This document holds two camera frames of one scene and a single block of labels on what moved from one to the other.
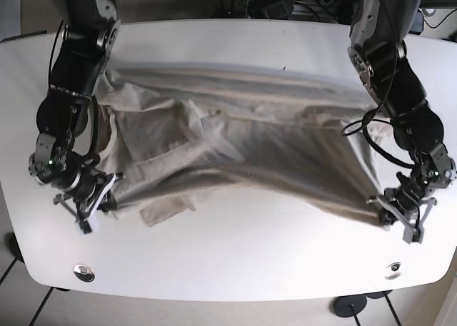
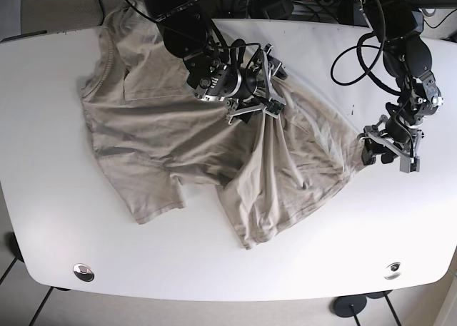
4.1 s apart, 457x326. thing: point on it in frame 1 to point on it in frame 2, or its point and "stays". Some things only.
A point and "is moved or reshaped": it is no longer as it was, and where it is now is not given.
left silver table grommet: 83,272 stays
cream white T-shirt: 299,133 is moved or reshaped
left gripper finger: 108,202 to 245,117
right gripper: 413,195 to 400,131
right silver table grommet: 395,268 stays
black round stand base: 343,305 stays
